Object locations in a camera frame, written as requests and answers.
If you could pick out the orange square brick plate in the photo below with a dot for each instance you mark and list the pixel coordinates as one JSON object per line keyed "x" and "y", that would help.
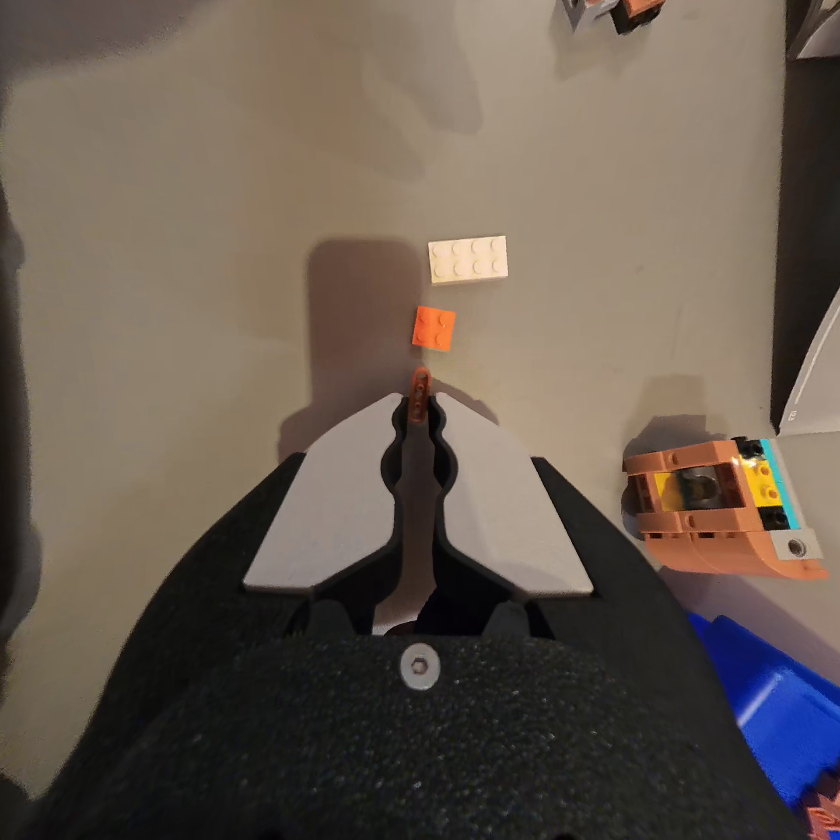
{"x": 433, "y": 328}

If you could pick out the brown yellow brick assembly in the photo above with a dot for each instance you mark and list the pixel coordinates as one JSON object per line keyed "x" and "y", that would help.
{"x": 709, "y": 525}

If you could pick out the orange grey brick assembly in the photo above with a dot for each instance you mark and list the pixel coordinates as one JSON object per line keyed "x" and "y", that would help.
{"x": 640, "y": 10}

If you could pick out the grey instruction booklet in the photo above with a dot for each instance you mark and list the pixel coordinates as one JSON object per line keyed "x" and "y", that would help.
{"x": 807, "y": 197}

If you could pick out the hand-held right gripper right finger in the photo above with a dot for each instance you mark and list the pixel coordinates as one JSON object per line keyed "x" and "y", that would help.
{"x": 512, "y": 525}

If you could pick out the blue plastic bin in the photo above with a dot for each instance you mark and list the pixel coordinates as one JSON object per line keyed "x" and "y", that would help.
{"x": 774, "y": 722}

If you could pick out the white brick plate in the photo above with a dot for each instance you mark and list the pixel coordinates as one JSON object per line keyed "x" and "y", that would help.
{"x": 467, "y": 260}

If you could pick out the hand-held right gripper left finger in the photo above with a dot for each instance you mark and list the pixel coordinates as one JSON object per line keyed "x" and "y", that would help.
{"x": 321, "y": 518}

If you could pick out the grey desk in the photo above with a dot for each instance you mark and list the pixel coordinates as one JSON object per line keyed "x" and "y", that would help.
{"x": 197, "y": 262}

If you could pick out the brown square brick plate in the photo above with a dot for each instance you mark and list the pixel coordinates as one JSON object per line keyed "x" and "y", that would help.
{"x": 420, "y": 387}

